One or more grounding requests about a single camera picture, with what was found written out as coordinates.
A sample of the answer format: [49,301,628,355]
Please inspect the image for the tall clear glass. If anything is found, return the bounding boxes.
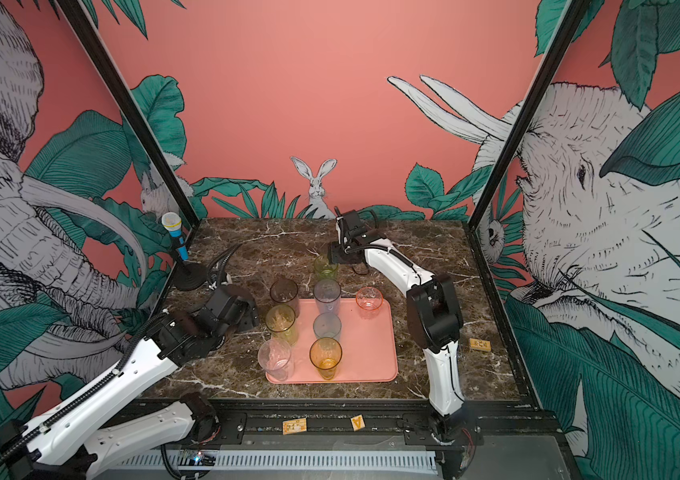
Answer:
[258,338,294,382]

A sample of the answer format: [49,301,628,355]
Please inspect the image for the black corrugated cable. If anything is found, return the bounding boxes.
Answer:
[206,241,244,289]

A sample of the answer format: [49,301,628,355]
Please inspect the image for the tall green glass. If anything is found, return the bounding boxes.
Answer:
[265,304,299,345]

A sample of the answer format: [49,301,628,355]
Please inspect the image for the short pink glass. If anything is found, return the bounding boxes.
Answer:
[355,286,384,319]

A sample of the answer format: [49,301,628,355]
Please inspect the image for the white ribbed panel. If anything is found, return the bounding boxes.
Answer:
[98,449,439,473]

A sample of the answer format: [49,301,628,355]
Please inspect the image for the tall smoky grey glass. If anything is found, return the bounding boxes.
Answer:
[269,277,300,317]

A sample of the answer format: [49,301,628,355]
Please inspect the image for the yellow tag on rail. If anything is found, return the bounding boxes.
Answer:
[282,418,308,435]

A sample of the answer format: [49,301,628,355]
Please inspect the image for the black corner frame post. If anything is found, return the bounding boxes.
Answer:
[57,0,201,228]
[468,0,590,232]

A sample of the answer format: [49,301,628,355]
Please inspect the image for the pink plastic tray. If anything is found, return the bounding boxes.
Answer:
[284,298,398,384]

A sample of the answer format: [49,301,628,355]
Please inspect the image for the black corner frame post right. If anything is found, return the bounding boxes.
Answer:
[468,0,590,232]

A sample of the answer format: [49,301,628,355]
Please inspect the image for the blue toy microphone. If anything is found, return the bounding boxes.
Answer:
[161,211,189,262]

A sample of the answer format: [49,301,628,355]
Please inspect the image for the black front rail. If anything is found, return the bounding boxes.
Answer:
[211,399,563,447]

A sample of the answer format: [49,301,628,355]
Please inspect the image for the tall blue glass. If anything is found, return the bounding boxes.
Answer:
[313,278,342,315]

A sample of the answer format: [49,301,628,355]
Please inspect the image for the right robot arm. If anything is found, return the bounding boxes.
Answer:
[328,210,467,444]

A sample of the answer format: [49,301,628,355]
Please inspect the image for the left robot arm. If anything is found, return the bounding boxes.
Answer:
[0,284,260,479]

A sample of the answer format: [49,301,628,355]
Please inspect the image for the frosted teal cup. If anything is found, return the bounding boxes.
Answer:
[313,312,342,340]

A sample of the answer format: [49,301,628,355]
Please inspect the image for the small yellow letter tag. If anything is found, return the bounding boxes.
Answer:
[350,415,365,431]

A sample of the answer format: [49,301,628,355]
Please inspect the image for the tall yellow glass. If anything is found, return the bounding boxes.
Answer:
[309,337,343,381]

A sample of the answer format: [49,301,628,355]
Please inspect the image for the black microphone stand base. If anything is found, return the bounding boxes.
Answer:
[172,261,208,291]

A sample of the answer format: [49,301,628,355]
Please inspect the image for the short green glass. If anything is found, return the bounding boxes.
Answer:
[313,256,339,280]

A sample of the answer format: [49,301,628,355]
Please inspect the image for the black corner frame post left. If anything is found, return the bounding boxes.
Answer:
[57,0,201,228]

